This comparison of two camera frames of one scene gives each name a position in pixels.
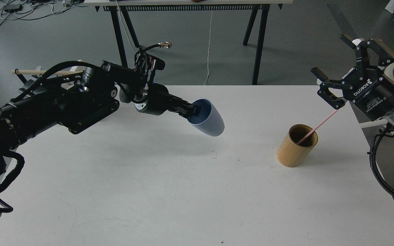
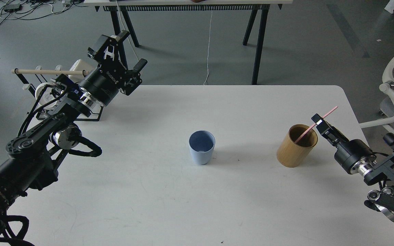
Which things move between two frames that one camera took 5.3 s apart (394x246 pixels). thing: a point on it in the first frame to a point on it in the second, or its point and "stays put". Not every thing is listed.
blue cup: x=209 y=121 to x=201 y=143
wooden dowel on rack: x=25 y=72 stays put
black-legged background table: x=258 y=9 stays put
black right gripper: x=370 y=88 to x=350 y=152
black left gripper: x=158 y=96 to x=103 y=84
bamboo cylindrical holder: x=290 y=153 stays put
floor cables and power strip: x=24 y=10 stays put
